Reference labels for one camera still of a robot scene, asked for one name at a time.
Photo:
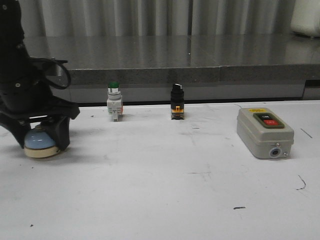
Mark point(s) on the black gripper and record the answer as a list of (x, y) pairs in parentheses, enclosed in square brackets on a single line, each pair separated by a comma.
[(58, 110)]

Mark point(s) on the blue and cream call bell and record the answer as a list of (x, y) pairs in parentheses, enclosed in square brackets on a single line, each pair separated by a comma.
[(38, 144)]

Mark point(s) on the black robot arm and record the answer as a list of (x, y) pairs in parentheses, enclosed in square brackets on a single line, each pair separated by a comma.
[(26, 82)]

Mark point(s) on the grey stone counter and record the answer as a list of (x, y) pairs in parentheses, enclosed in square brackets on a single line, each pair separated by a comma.
[(210, 68)]

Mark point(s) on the white container on counter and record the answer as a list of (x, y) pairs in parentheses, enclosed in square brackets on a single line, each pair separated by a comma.
[(306, 18)]

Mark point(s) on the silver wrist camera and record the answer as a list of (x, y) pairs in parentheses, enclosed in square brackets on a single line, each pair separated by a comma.
[(58, 75)]

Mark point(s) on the green push button switch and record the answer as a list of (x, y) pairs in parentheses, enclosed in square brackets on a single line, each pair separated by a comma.
[(114, 101)]

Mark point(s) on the black selector switch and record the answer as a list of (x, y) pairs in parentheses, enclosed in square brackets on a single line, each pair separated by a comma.
[(177, 102)]

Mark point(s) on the grey on off switch box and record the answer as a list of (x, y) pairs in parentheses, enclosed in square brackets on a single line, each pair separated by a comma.
[(264, 133)]

